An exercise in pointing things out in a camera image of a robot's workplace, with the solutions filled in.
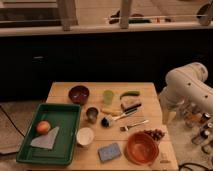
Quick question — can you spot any blue sponge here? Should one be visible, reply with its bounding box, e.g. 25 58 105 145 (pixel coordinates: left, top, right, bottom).
98 143 121 162

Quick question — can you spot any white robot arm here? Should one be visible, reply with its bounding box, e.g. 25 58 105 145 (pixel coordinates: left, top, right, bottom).
159 62 213 124

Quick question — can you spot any orange bowl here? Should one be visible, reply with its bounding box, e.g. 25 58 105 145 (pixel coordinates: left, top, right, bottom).
125 132 159 165

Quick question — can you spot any green plastic cup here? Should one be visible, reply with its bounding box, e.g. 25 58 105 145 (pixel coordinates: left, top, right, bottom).
103 90 114 105

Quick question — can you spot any yellow banana piece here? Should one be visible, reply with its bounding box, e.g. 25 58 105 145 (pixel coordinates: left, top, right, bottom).
101 108 121 116

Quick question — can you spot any metal cup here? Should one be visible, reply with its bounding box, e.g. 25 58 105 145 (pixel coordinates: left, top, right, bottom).
86 107 99 124

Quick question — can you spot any black marker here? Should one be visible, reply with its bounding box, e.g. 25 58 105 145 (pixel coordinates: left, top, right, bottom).
123 103 142 112

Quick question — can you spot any metal fork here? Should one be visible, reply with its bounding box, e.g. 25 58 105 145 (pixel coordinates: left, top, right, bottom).
120 120 149 132

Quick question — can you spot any white cup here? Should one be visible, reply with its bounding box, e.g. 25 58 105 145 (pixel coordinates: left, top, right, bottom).
76 127 94 147

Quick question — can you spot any bunch of dark grapes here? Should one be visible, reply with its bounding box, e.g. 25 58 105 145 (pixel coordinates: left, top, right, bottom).
145 129 165 141

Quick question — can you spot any red apple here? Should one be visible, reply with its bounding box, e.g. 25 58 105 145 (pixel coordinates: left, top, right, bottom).
36 121 51 135

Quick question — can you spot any green plastic tray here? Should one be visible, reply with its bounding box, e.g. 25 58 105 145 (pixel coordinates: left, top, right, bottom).
16 103 81 165

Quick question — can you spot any grey cloth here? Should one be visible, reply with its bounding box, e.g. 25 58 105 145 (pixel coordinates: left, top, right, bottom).
30 127 59 149

